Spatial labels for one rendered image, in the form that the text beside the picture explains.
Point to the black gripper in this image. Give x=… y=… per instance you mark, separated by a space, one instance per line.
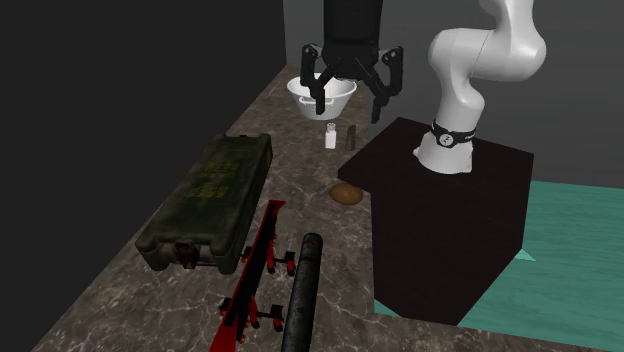
x=352 y=29

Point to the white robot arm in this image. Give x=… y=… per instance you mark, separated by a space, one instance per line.
x=458 y=73

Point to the white bowl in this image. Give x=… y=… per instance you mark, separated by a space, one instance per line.
x=336 y=100

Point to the small dark grey shaker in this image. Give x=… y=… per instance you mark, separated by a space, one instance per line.
x=350 y=139

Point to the small white shaker bottle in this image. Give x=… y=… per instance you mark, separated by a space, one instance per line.
x=331 y=139

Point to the brown potato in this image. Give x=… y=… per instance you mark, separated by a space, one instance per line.
x=346 y=194

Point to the dark green military case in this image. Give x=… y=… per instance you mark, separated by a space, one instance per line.
x=214 y=195

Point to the black robot stand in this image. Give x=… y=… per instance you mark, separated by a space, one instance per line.
x=438 y=234

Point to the red and black tool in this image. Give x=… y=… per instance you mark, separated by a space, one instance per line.
x=253 y=263

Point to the black cylinder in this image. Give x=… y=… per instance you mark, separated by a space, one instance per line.
x=302 y=292

